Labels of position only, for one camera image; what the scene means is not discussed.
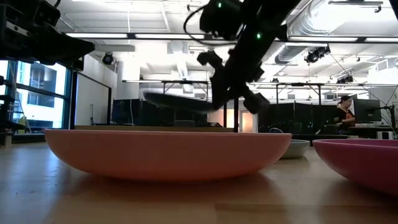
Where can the long LED light bar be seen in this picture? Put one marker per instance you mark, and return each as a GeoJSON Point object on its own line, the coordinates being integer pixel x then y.
{"type": "Point", "coordinates": [99, 35]}
{"type": "Point", "coordinates": [323, 39]}

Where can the black metal shelf frame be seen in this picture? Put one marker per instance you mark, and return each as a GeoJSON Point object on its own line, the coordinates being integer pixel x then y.
{"type": "Point", "coordinates": [236, 115]}

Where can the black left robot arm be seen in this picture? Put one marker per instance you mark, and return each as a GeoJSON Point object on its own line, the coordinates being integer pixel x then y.
{"type": "Point", "coordinates": [18, 28]}

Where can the magenta plate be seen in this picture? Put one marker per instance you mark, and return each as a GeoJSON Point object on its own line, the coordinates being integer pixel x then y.
{"type": "Point", "coordinates": [363, 161]}

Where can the white box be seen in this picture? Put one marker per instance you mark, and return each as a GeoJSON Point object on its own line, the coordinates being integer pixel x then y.
{"type": "Point", "coordinates": [385, 135]}

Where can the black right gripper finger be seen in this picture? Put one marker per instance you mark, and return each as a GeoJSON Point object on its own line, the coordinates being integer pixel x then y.
{"type": "Point", "coordinates": [226, 91]}
{"type": "Point", "coordinates": [218, 90]}

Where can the black ceiling spotlight cluster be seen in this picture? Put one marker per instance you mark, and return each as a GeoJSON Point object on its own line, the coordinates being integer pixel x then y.
{"type": "Point", "coordinates": [317, 54]}

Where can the blue chair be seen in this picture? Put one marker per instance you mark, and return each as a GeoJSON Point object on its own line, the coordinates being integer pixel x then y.
{"type": "Point", "coordinates": [275, 130]}

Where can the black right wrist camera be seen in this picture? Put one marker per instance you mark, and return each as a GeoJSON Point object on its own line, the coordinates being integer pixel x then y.
{"type": "Point", "coordinates": [220, 18]}

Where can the peach plate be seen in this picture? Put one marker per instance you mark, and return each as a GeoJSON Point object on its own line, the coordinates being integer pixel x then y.
{"type": "Point", "coordinates": [168, 155]}

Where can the black room partition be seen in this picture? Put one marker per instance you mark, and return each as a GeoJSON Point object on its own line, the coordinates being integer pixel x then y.
{"type": "Point", "coordinates": [136, 112]}
{"type": "Point", "coordinates": [298, 115]}

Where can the light pink plate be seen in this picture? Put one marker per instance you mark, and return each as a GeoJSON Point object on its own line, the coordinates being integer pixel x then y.
{"type": "Point", "coordinates": [177, 102]}

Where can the silver ventilation duct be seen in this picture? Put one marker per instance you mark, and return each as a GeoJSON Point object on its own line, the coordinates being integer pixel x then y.
{"type": "Point", "coordinates": [311, 21]}

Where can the person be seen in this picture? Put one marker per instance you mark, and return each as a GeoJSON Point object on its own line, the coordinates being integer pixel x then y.
{"type": "Point", "coordinates": [343, 115]}

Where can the teal plate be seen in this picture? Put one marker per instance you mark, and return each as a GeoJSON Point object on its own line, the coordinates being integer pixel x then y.
{"type": "Point", "coordinates": [297, 149]}

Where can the black computer monitor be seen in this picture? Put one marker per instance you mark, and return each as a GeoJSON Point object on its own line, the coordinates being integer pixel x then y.
{"type": "Point", "coordinates": [367, 110]}

